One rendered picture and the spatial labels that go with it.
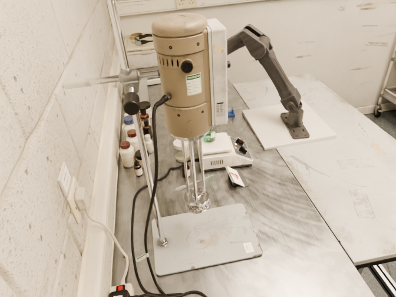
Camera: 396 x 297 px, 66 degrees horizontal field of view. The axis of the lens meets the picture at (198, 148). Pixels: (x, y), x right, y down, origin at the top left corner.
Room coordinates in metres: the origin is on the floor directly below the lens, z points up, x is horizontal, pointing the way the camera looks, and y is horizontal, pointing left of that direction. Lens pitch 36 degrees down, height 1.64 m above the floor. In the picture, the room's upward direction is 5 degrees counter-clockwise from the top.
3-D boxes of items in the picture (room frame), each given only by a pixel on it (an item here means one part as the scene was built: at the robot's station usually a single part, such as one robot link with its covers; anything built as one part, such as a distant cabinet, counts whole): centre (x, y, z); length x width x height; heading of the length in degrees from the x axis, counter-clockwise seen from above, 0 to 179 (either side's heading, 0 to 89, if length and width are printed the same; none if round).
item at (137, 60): (2.18, 0.30, 0.97); 0.37 x 0.31 x 0.14; 5
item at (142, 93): (1.50, 0.31, 0.97); 0.18 x 0.13 x 0.15; 96
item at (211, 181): (0.81, -0.03, 0.91); 0.06 x 0.06 x 0.02
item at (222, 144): (0.94, -0.06, 0.98); 0.12 x 0.12 x 0.01; 4
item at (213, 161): (0.94, -0.09, 0.94); 0.22 x 0.13 x 0.08; 94
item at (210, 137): (0.96, -0.04, 1.02); 0.06 x 0.05 x 0.08; 62
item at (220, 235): (0.58, 0.00, 0.91); 0.30 x 0.20 x 0.01; 97
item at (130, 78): (0.52, 0.11, 1.41); 0.25 x 0.11 x 0.05; 97
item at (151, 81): (1.82, 0.23, 0.92); 0.26 x 0.19 x 0.05; 101
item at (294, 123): (1.12, -0.43, 0.96); 0.20 x 0.07 x 0.08; 1
